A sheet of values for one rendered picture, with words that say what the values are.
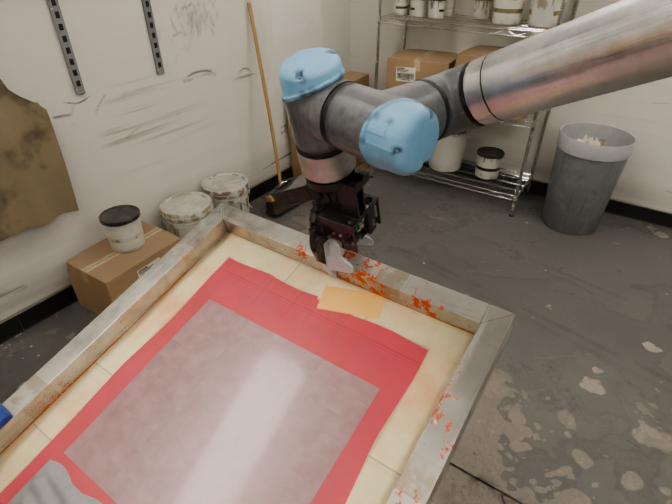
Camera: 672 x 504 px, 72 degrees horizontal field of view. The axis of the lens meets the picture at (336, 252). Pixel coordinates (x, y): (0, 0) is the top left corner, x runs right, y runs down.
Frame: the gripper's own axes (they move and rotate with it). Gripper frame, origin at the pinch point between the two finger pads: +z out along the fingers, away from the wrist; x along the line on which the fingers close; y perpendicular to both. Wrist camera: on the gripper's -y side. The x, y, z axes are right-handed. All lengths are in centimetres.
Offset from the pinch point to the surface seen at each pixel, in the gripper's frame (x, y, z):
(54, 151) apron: 31, -194, 50
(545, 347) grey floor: 104, 30, 159
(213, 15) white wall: 156, -200, 37
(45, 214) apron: 9, -192, 72
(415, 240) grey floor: 154, -69, 173
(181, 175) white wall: 89, -200, 109
